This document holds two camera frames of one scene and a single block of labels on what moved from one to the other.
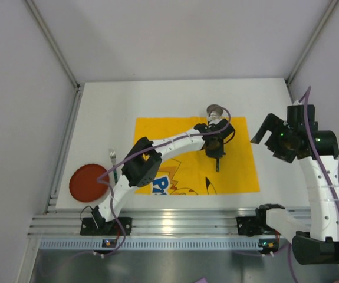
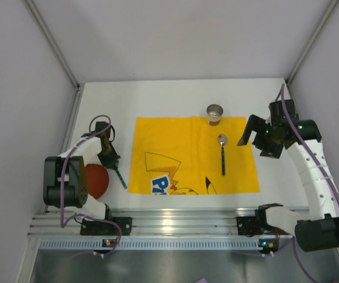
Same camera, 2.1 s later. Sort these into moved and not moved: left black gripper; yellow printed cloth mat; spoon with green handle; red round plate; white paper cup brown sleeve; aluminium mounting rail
Moved: spoon with green handle; left black gripper
Not moved: white paper cup brown sleeve; aluminium mounting rail; yellow printed cloth mat; red round plate
